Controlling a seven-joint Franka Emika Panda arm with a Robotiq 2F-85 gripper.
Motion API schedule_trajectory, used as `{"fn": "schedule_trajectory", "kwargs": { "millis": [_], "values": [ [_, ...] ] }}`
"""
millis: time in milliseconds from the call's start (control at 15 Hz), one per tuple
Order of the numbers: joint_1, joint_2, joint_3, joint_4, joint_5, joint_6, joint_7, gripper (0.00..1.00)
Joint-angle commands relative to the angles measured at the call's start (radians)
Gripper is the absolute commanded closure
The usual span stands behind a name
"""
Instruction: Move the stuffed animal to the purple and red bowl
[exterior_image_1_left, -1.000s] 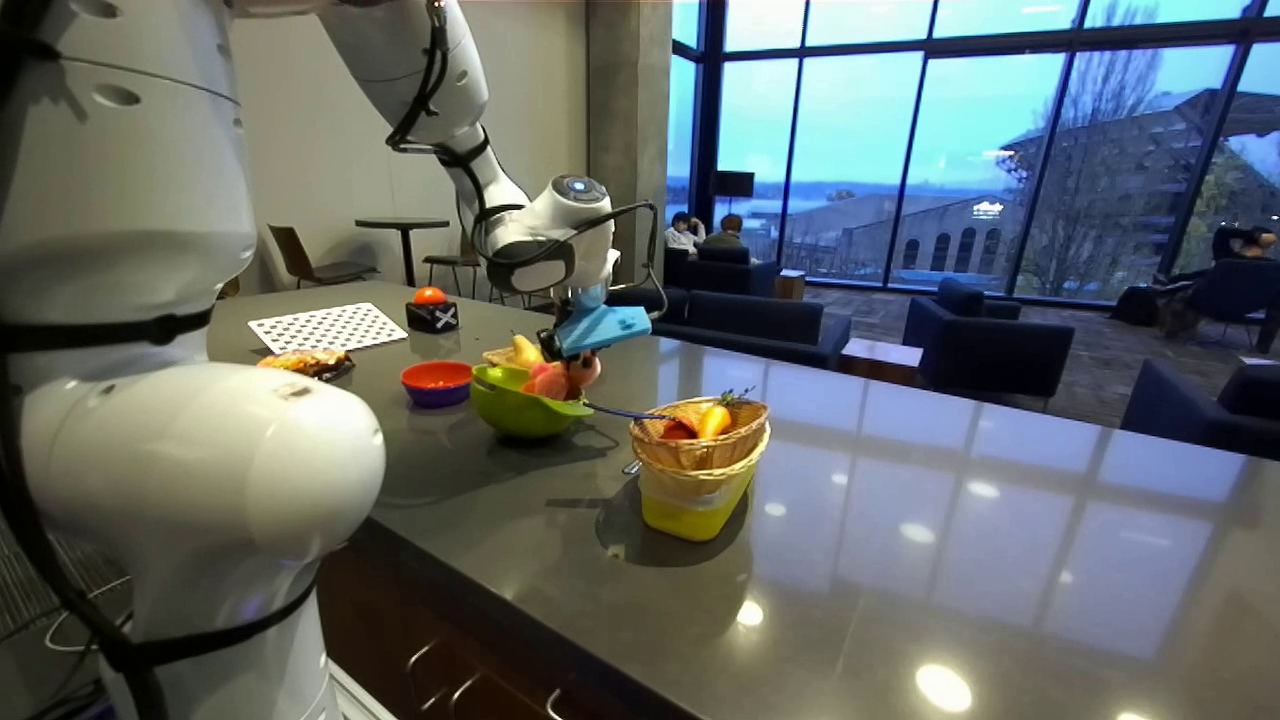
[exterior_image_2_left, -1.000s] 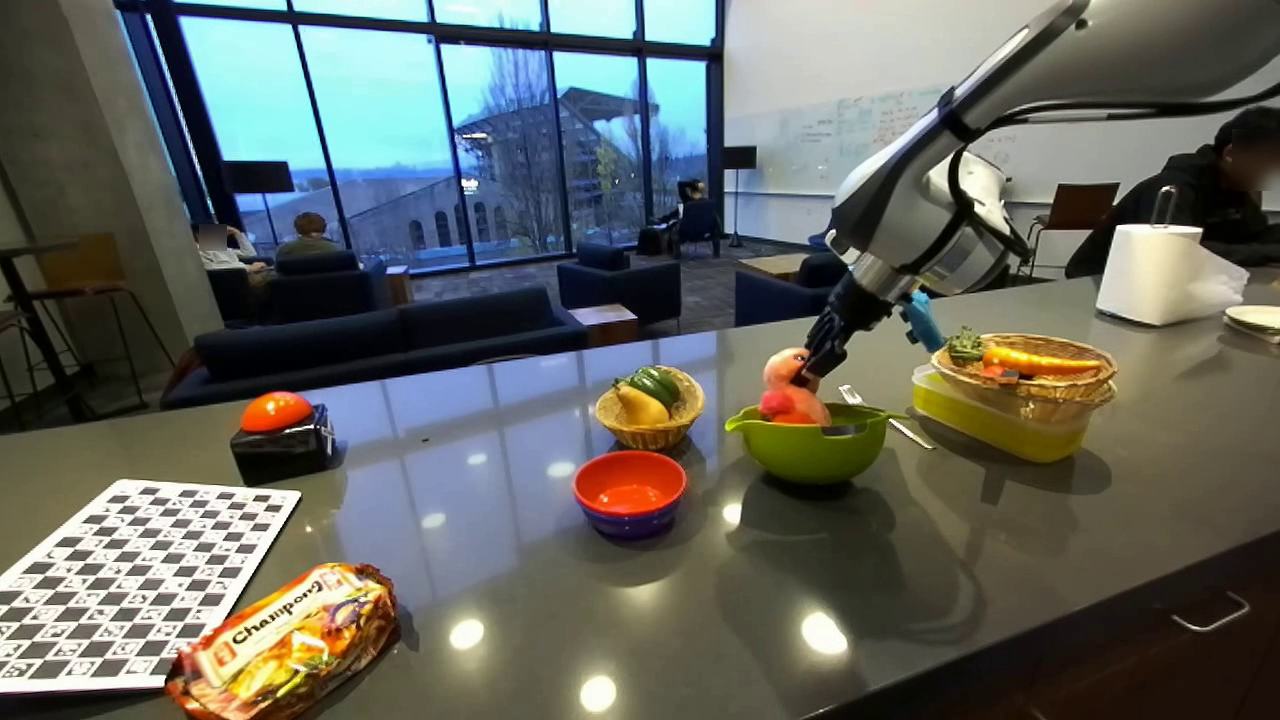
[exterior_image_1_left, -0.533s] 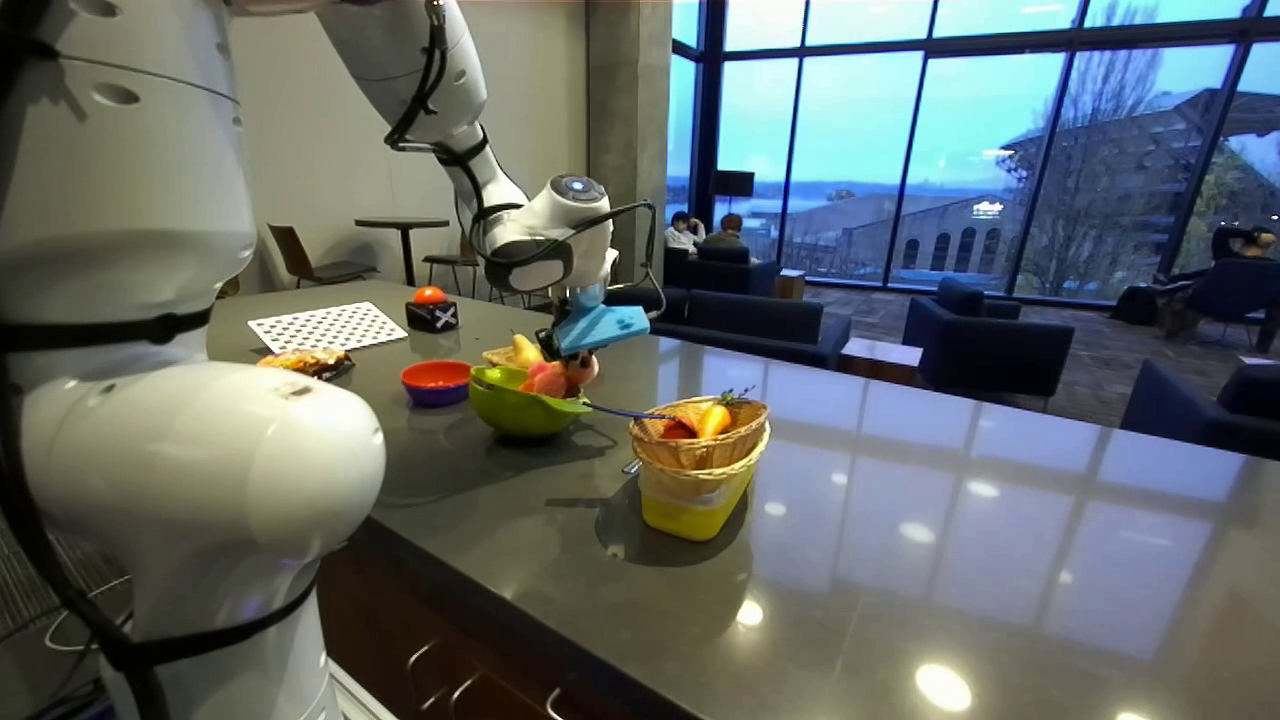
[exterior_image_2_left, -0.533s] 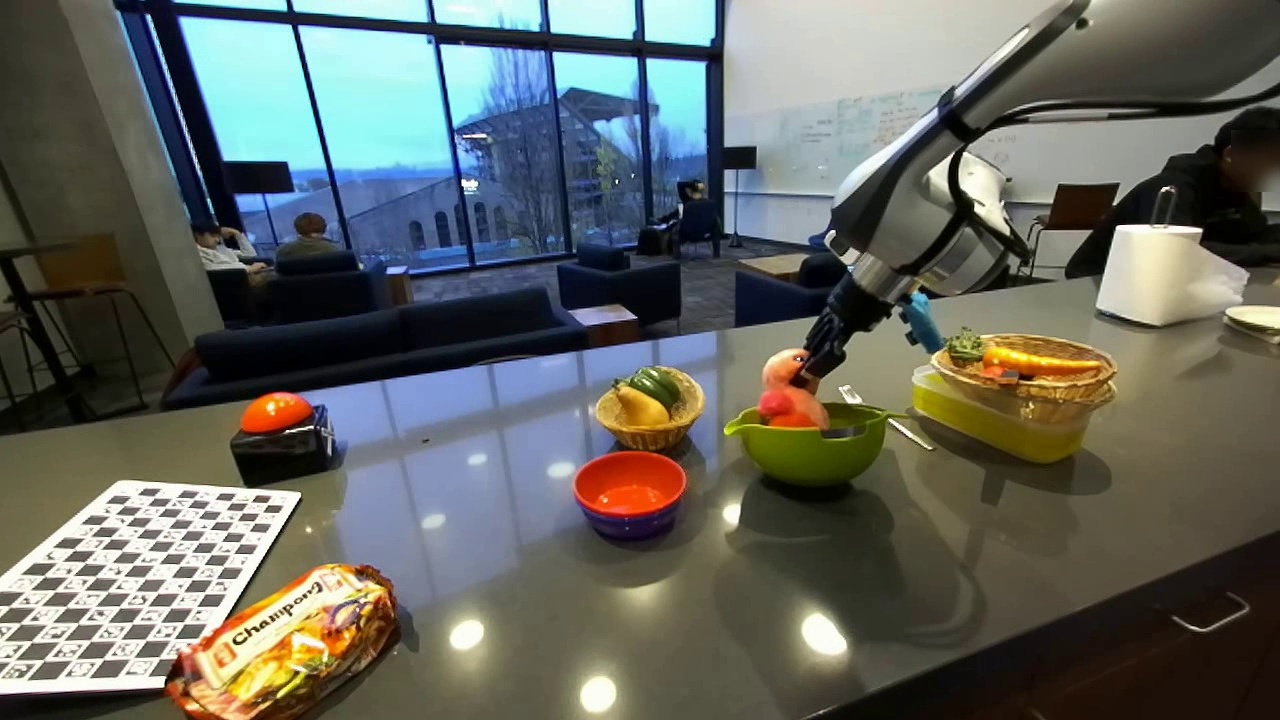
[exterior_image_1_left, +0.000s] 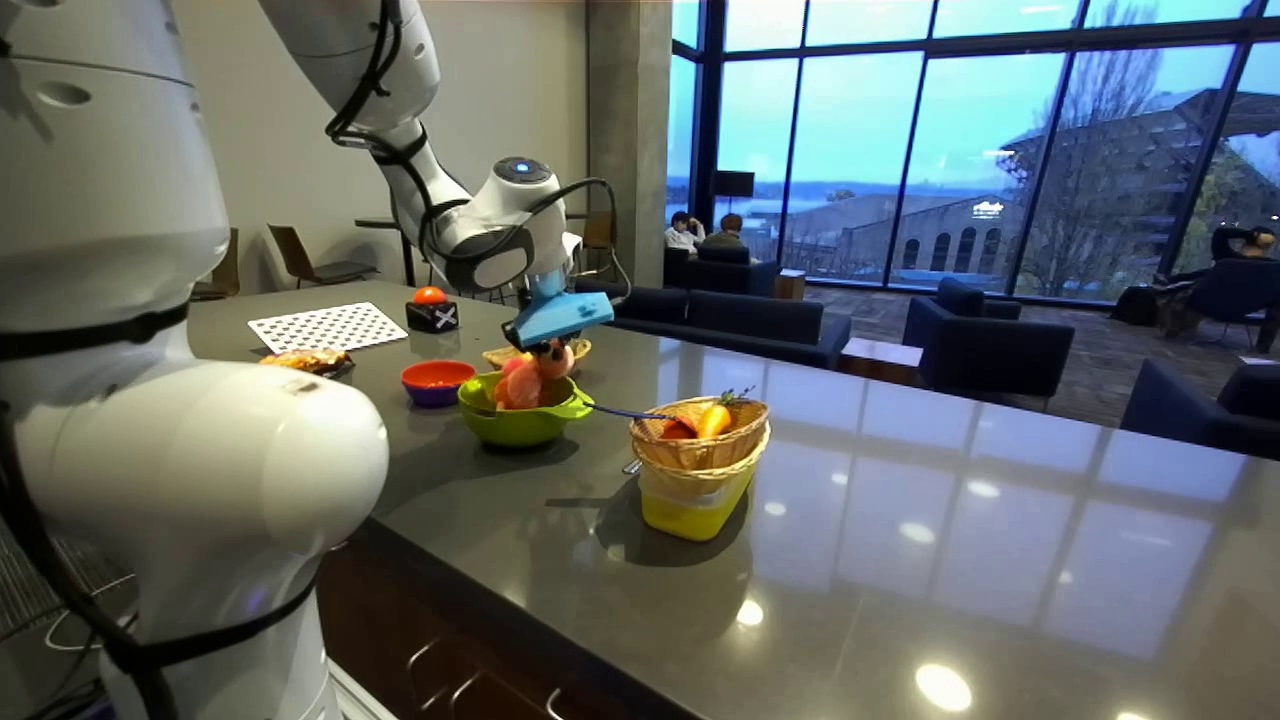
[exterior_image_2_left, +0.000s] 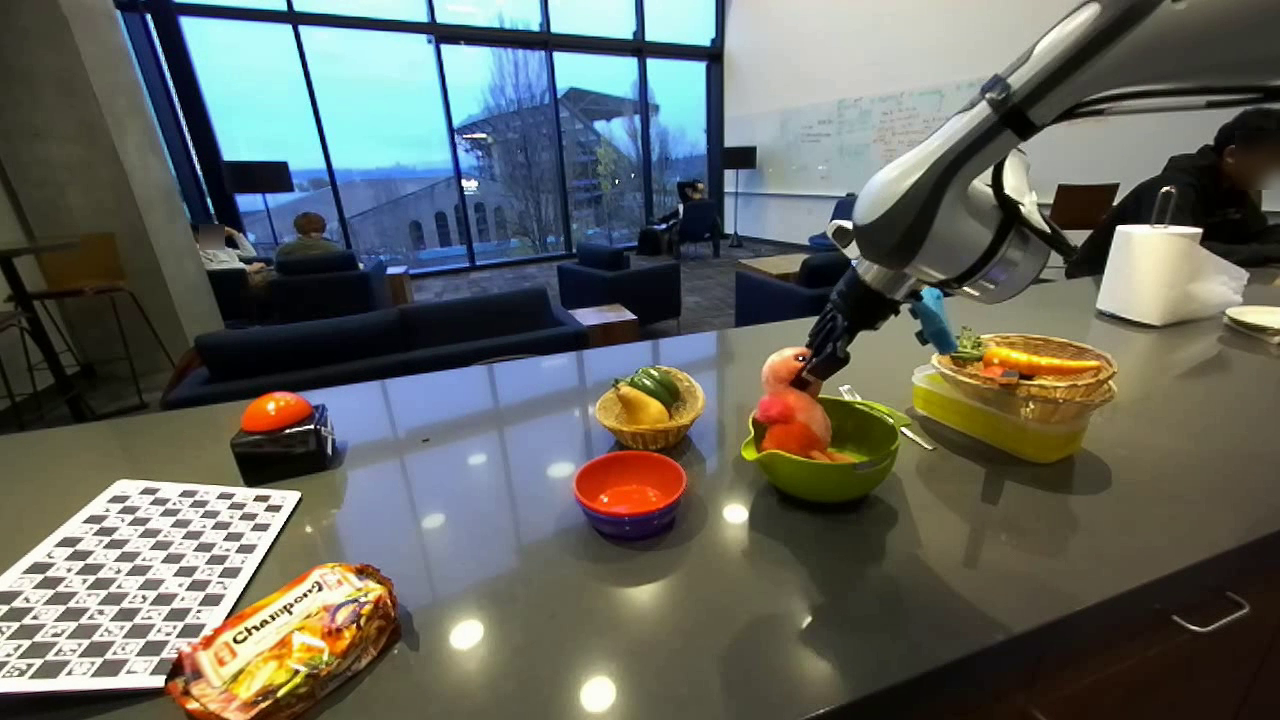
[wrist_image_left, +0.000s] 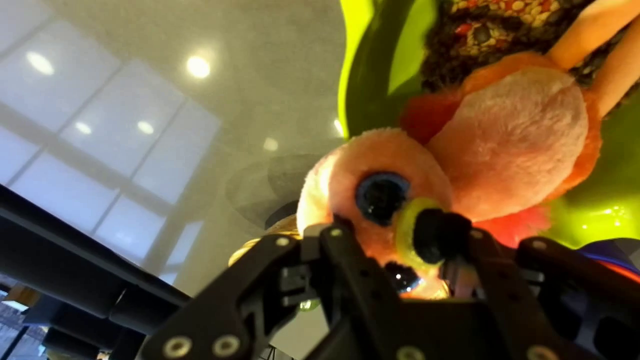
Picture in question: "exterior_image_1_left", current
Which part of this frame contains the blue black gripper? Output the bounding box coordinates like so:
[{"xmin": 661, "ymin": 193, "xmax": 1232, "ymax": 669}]
[{"xmin": 498, "ymin": 282, "xmax": 621, "ymax": 393}]

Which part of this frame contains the orange pink stuffed bird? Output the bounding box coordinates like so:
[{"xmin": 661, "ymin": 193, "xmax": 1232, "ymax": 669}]
[{"xmin": 475, "ymin": 346, "xmax": 581, "ymax": 414}]

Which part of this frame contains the lime green bowl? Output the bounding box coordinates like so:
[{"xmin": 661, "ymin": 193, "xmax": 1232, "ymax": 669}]
[{"xmin": 451, "ymin": 370, "xmax": 601, "ymax": 453}]

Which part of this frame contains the purple and red bowl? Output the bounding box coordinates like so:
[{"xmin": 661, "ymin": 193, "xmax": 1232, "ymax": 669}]
[{"xmin": 399, "ymin": 355, "xmax": 478, "ymax": 411}]

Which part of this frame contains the black white marker cube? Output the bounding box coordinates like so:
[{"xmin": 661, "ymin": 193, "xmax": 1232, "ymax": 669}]
[{"xmin": 403, "ymin": 296, "xmax": 462, "ymax": 336}]

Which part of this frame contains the yellow toy fruit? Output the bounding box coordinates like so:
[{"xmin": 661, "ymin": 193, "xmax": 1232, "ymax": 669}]
[{"xmin": 690, "ymin": 398, "xmax": 734, "ymax": 443}]

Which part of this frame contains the seated person white top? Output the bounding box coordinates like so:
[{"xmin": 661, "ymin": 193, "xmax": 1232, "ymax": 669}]
[{"xmin": 661, "ymin": 208, "xmax": 710, "ymax": 258}]

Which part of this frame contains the long dark sofa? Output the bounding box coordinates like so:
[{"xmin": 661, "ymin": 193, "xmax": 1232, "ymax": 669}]
[{"xmin": 611, "ymin": 282, "xmax": 855, "ymax": 370}]

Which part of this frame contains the tall wicker basket yellow base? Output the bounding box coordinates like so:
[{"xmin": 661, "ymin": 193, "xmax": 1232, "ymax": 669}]
[{"xmin": 624, "ymin": 393, "xmax": 775, "ymax": 544}]

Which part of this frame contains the black white checkerboard sheet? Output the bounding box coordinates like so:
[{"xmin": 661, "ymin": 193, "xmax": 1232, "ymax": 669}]
[{"xmin": 243, "ymin": 299, "xmax": 413, "ymax": 358}]

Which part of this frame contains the seated person dark top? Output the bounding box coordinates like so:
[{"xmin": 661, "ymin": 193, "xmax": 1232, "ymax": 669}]
[{"xmin": 705, "ymin": 212, "xmax": 752, "ymax": 264}]

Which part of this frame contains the small wicker tray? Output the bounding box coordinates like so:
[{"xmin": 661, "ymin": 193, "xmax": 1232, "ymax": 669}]
[{"xmin": 255, "ymin": 342, "xmax": 358, "ymax": 382}]

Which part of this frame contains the concrete pillar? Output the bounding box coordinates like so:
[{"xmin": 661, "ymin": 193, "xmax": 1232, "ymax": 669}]
[{"xmin": 581, "ymin": 0, "xmax": 676, "ymax": 293}]

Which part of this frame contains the wooden chair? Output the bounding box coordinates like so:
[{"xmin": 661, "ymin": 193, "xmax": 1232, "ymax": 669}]
[{"xmin": 262, "ymin": 218, "xmax": 354, "ymax": 293}]

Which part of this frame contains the low coffee table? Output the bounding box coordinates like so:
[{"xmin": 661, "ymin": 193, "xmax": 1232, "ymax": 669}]
[{"xmin": 837, "ymin": 333, "xmax": 928, "ymax": 382}]

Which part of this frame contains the dark blue armchair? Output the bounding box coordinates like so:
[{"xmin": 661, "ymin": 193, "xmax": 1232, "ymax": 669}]
[
  {"xmin": 1116, "ymin": 355, "xmax": 1280, "ymax": 464},
  {"xmin": 901, "ymin": 293, "xmax": 1076, "ymax": 405}
]

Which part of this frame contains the dark lounge chair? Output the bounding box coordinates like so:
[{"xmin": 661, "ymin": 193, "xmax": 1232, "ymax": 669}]
[{"xmin": 1110, "ymin": 252, "xmax": 1280, "ymax": 350}]

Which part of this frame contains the seated person by window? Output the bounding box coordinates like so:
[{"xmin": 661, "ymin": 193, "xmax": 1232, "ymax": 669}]
[{"xmin": 1203, "ymin": 218, "xmax": 1280, "ymax": 322}]

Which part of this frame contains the blue handled utensil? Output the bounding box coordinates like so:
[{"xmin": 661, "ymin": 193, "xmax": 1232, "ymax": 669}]
[{"xmin": 584, "ymin": 395, "xmax": 671, "ymax": 433}]

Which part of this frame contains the dark window frame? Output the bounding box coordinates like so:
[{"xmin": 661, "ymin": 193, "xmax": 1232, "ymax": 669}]
[{"xmin": 666, "ymin": 0, "xmax": 1280, "ymax": 316}]

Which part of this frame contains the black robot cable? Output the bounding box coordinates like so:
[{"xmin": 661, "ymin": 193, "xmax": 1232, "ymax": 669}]
[{"xmin": 322, "ymin": 0, "xmax": 462, "ymax": 256}]

